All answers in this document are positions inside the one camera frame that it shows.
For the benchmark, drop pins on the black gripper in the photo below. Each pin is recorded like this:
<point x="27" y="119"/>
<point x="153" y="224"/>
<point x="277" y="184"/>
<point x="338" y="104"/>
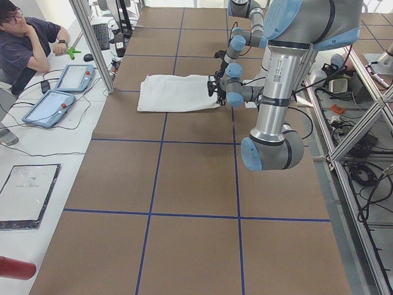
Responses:
<point x="215" y="91"/>
<point x="221" y="57"/>

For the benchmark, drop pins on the white long-sleeve printed shirt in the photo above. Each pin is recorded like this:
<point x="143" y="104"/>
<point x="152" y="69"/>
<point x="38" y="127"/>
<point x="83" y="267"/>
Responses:
<point x="169" y="93"/>

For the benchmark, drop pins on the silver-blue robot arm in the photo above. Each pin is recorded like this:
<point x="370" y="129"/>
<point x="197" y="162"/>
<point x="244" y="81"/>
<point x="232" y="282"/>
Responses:
<point x="239" y="37"/>
<point x="286" y="31"/>

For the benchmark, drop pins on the orange connector block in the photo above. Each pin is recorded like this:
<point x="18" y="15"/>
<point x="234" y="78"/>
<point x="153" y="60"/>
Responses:
<point x="337" y="109"/>

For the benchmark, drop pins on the black keyboard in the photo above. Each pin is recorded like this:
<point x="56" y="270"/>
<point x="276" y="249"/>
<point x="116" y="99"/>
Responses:
<point x="102" y="35"/>

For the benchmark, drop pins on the black computer mouse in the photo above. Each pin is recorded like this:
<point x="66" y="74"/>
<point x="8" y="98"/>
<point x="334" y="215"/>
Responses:
<point x="88" y="57"/>

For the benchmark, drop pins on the upper blue teach pendant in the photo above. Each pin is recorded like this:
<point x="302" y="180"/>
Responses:
<point x="75" y="78"/>

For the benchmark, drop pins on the blue teach pendant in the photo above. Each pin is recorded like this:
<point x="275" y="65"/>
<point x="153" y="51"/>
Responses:
<point x="75" y="78"/>
<point x="50" y="109"/>

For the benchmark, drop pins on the green hand tool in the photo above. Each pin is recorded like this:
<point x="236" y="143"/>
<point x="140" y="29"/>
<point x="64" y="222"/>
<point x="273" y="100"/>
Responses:
<point x="71" y="52"/>

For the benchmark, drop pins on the lower blue teach pendant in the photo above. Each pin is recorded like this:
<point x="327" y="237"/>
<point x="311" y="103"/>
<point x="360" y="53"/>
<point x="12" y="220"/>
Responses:
<point x="50" y="109"/>

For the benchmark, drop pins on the person in navy shirt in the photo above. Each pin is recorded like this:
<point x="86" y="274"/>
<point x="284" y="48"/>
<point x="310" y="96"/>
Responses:
<point x="26" y="42"/>

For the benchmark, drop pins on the red bottle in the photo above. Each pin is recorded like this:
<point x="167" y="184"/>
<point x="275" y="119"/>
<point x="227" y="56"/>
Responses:
<point x="17" y="269"/>

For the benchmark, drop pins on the aluminium frame post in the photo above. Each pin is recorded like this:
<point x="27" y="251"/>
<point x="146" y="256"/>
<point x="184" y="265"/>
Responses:
<point x="84" y="22"/>

